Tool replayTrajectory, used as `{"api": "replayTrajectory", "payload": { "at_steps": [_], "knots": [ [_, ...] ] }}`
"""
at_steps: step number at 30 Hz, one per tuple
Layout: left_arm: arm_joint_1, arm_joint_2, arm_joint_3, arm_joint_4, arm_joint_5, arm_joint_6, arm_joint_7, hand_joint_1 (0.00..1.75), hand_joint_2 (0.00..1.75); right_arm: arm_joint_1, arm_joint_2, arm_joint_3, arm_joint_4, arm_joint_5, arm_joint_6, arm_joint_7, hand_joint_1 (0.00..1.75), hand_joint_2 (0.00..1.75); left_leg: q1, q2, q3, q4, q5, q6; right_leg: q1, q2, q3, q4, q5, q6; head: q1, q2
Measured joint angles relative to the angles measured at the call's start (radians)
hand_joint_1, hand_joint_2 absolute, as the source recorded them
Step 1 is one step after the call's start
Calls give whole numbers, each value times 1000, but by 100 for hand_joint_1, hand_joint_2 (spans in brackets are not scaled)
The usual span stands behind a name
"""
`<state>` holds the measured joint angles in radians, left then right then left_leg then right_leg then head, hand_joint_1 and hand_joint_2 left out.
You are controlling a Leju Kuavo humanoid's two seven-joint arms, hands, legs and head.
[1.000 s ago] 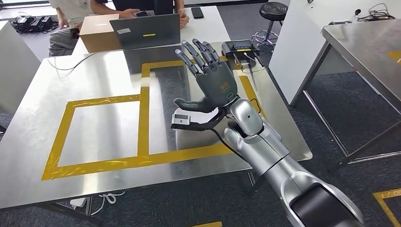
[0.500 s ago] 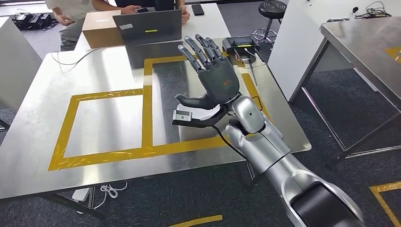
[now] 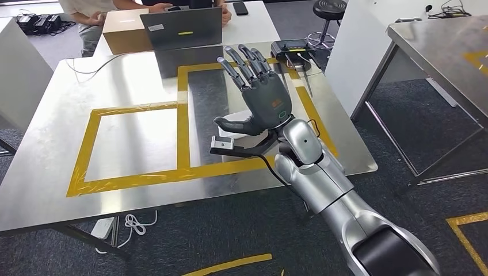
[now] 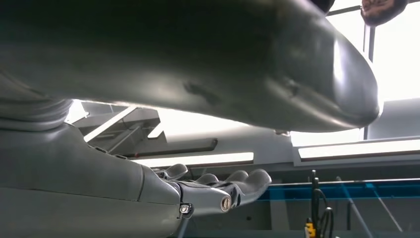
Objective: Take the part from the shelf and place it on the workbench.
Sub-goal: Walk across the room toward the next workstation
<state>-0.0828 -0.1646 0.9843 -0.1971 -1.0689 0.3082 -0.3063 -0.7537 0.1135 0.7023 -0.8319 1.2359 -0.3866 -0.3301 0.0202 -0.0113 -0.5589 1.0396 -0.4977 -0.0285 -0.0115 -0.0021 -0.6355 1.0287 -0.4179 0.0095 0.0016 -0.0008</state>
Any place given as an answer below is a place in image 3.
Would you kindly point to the yellow tape double rectangle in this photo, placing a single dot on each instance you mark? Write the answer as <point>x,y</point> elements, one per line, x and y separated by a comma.
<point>183,133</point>

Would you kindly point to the white curved plastic part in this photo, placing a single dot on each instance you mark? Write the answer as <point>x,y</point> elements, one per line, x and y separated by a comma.
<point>236,129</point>

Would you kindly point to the person's right hand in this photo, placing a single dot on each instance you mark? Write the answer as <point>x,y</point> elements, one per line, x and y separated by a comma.
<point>160,7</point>

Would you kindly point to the white panel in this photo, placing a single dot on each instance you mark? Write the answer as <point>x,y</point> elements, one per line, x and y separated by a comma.
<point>366,38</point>

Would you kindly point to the black handheld controller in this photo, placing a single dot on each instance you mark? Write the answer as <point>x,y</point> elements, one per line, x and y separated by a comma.
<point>291,47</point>

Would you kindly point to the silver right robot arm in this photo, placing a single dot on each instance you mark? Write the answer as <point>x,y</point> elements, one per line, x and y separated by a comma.
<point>324,183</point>

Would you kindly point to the white power strip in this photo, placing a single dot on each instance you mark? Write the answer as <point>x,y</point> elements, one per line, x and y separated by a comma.
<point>103,227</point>

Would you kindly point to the black smartphone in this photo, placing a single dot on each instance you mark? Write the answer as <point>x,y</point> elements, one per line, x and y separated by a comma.
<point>174,8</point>
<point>240,8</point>

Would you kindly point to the person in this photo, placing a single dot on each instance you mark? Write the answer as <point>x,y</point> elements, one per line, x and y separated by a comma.
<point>183,3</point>
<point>89,23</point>

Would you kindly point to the person's right forearm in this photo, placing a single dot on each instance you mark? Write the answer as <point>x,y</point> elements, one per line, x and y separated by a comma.
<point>131,4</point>

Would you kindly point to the black round stool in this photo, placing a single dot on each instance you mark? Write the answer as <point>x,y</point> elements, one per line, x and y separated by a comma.
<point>328,11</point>

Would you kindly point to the black camera bracket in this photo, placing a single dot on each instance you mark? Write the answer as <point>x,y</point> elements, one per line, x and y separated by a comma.
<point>244,150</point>

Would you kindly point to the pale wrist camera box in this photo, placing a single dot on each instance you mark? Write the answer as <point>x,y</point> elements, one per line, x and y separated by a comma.
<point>222,143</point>

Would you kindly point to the yellow tape strip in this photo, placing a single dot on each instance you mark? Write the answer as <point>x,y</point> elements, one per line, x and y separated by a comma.
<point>232,265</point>
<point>467,236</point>

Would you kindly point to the black power adapters pile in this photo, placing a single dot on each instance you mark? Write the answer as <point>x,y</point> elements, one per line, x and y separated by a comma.
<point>40,23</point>

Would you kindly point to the person's left hand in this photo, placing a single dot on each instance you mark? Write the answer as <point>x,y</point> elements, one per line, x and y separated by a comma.
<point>225,14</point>

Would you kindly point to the stainless steel table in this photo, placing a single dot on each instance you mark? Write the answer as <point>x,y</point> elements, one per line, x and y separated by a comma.
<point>450,57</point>

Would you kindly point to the grey laptop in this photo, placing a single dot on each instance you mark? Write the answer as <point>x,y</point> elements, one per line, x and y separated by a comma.
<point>183,30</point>

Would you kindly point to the brown cardboard box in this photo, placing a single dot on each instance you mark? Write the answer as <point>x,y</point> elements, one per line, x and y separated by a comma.
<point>122,34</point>

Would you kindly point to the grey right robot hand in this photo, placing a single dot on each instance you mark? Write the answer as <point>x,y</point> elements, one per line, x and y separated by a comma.
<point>267,101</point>

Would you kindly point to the stainless steel workbench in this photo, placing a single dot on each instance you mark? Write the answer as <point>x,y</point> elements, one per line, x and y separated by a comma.
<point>126,144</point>

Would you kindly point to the person's hand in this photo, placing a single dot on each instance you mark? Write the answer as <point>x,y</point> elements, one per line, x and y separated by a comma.
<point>97,18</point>

